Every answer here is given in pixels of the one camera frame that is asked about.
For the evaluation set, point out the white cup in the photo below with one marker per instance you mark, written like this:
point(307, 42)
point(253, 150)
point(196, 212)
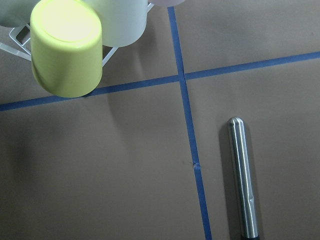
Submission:
point(123, 21)

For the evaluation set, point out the pink cup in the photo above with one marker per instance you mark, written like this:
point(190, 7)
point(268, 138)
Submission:
point(166, 3)

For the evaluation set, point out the yellow green cup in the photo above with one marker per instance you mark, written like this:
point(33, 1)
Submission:
point(66, 47)

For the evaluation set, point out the mint green cup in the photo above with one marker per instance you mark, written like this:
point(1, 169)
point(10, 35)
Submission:
point(16, 13)

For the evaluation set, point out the white wire cup rack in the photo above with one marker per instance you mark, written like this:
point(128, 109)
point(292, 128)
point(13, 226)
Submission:
point(21, 37)

